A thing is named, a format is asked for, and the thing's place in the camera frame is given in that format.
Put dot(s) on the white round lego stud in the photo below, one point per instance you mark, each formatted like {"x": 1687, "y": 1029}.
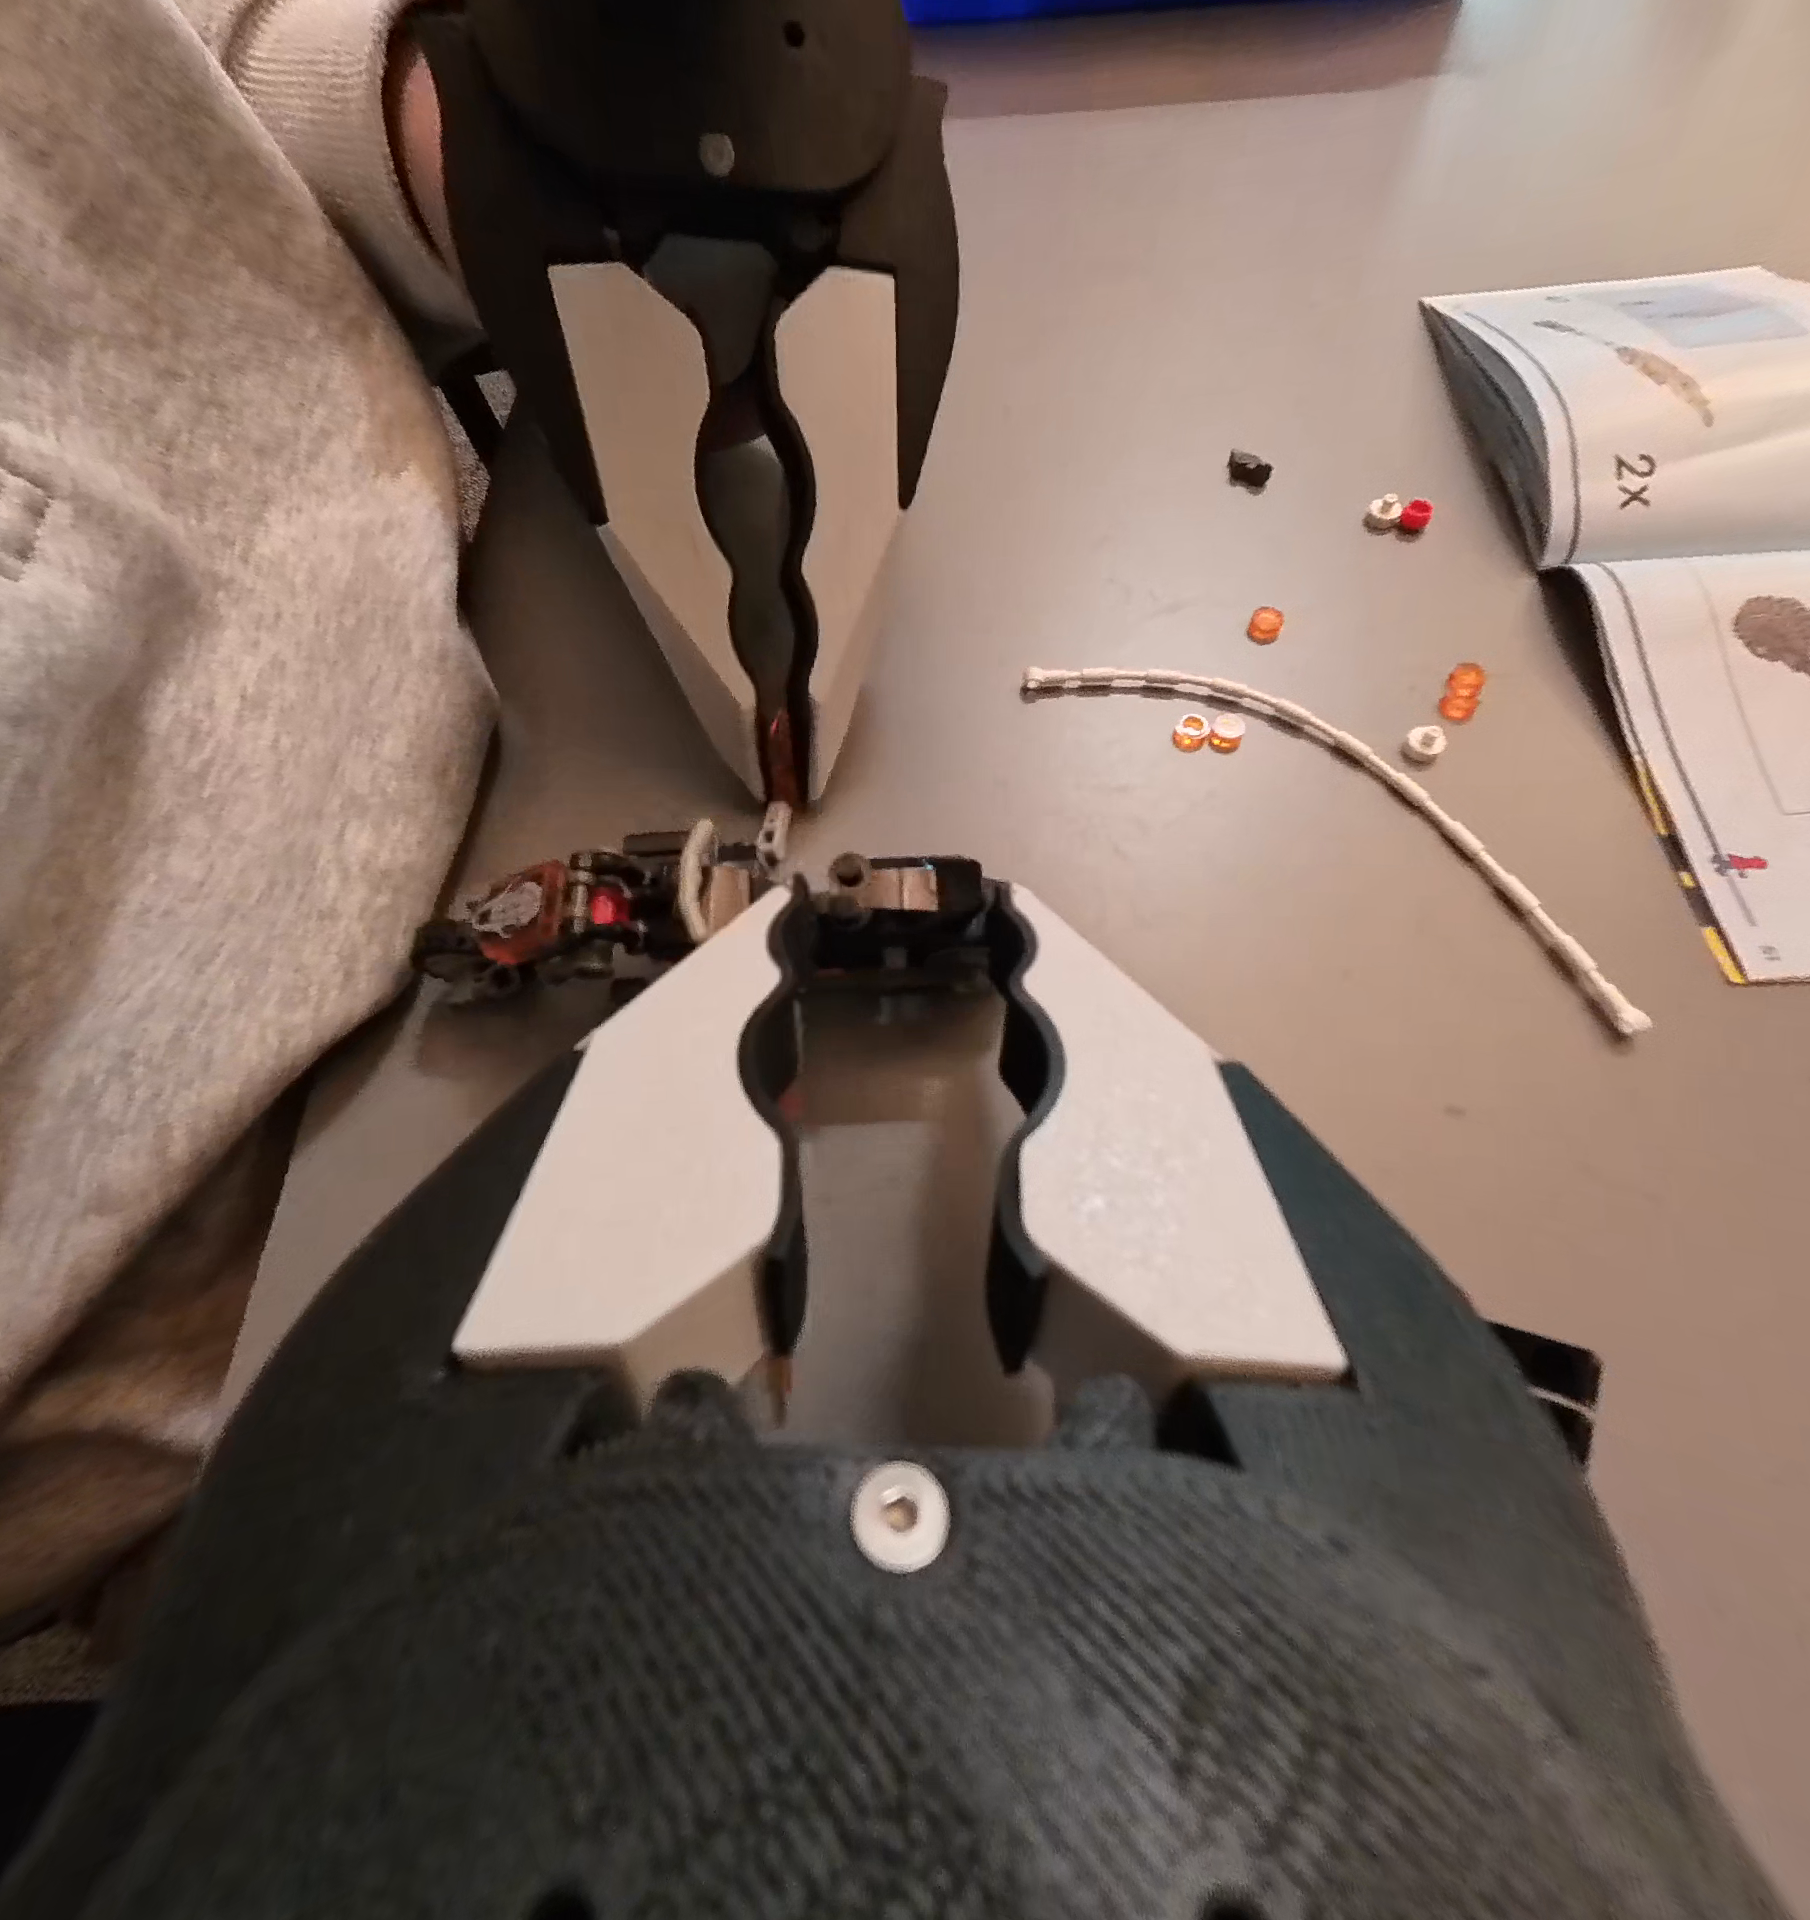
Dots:
{"x": 1383, "y": 513}
{"x": 1425, "y": 742}

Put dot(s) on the person's left hand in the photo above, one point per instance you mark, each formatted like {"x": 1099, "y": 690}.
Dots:
{"x": 414, "y": 137}

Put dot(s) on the light grey lego connector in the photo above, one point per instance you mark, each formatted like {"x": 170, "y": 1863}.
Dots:
{"x": 774, "y": 822}

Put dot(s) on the person's left forearm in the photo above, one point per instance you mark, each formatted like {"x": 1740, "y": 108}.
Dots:
{"x": 320, "y": 137}

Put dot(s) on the grey zip hoodie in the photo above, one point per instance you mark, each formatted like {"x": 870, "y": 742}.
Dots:
{"x": 139, "y": 677}

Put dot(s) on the black lego motorcycle model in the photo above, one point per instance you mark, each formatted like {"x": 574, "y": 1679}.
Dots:
{"x": 905, "y": 902}

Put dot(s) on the red round lego stud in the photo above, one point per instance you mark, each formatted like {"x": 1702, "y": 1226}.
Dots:
{"x": 1417, "y": 516}

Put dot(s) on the lego instruction booklet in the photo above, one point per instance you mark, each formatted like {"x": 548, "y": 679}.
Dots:
{"x": 1670, "y": 451}

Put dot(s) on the dark grey lego piece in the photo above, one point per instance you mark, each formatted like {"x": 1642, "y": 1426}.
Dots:
{"x": 1249, "y": 467}

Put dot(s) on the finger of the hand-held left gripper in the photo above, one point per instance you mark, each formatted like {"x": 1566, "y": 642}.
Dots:
{"x": 635, "y": 451}
{"x": 852, "y": 494}

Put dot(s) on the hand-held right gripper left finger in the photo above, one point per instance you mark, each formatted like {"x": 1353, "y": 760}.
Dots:
{"x": 620, "y": 1199}

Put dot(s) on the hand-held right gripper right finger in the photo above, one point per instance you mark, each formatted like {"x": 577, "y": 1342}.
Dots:
{"x": 1191, "y": 1216}

